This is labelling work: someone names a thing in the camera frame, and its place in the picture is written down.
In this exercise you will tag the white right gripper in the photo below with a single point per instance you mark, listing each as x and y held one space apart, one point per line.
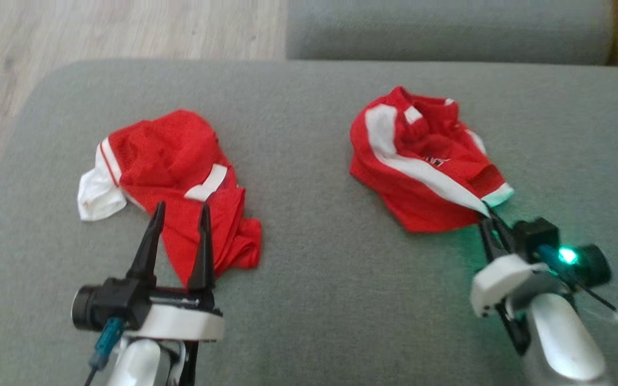
502 281

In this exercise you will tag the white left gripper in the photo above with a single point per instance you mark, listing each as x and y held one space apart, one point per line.
180 324

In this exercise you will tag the red shorts with white stripe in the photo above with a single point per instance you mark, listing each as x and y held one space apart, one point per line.
421 198

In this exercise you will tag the red Bulls 23 jersey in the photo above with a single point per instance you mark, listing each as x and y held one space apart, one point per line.
169 155

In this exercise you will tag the grey sofa seat cushion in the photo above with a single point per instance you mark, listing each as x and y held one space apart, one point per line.
309 300

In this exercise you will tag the grey sofa back cushion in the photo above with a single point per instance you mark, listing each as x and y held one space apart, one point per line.
448 32

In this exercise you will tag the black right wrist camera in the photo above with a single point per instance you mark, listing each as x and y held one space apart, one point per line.
537 236

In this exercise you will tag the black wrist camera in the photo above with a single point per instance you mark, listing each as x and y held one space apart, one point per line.
537 236
121 303

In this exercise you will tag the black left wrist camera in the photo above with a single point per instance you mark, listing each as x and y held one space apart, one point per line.
121 303

